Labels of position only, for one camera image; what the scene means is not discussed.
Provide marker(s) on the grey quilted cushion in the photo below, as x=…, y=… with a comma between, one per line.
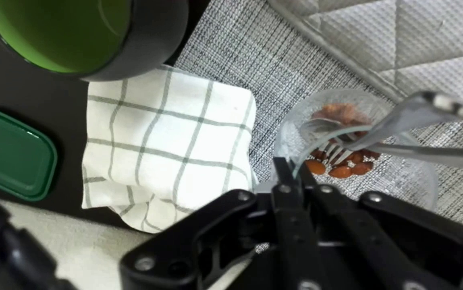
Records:
x=408, y=36

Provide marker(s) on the silver spoon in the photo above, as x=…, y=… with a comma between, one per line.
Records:
x=408, y=112

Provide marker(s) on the heap of almonds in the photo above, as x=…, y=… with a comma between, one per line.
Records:
x=342, y=171

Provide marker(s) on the green plastic lid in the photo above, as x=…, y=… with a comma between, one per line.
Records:
x=11, y=155

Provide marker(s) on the black mug with green inside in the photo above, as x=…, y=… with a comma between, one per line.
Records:
x=62, y=32

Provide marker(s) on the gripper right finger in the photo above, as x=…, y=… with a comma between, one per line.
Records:
x=408, y=241

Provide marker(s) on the clear glass cup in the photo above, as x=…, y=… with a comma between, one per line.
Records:
x=408, y=181

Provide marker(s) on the silver fork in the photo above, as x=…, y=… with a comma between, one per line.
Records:
x=437, y=155

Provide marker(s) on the white checked cloth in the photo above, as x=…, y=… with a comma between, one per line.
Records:
x=167, y=145

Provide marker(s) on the grey woven placemat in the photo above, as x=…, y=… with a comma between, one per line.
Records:
x=267, y=64

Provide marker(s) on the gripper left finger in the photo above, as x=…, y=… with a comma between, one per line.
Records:
x=215, y=225

